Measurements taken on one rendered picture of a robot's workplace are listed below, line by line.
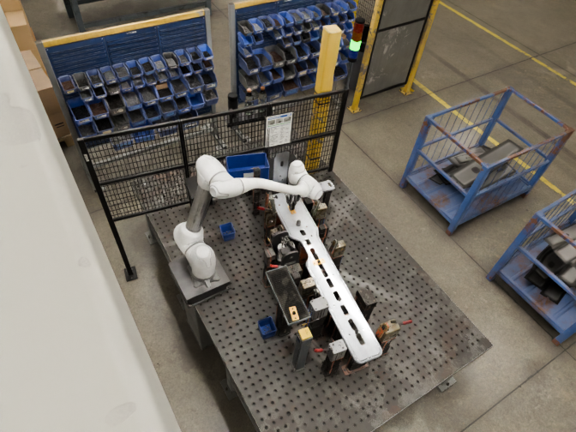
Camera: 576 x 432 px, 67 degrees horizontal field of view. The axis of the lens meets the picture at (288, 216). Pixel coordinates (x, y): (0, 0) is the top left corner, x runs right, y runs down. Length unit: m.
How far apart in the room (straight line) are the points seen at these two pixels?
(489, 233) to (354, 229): 1.84
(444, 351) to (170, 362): 2.04
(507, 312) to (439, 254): 0.78
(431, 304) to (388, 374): 0.63
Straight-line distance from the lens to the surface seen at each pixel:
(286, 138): 3.43
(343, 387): 2.91
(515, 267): 4.57
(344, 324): 2.73
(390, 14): 5.44
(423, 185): 4.87
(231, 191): 2.51
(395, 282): 3.33
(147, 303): 3.97
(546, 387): 4.29
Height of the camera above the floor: 3.41
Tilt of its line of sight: 50 degrees down
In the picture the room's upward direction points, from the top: 6 degrees clockwise
